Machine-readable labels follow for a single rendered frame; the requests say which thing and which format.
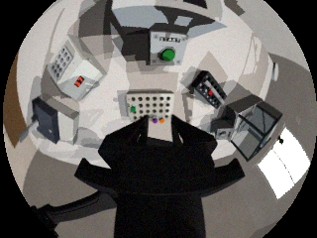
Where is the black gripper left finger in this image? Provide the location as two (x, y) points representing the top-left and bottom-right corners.
(102, 115), (149, 146)

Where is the beige tube rack with round holes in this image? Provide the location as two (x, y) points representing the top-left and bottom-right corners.
(127, 91), (174, 122)

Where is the green tube cap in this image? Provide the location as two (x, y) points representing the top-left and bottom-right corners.
(131, 104), (136, 112)

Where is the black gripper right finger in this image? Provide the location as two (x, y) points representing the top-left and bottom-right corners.
(171, 114), (218, 155)

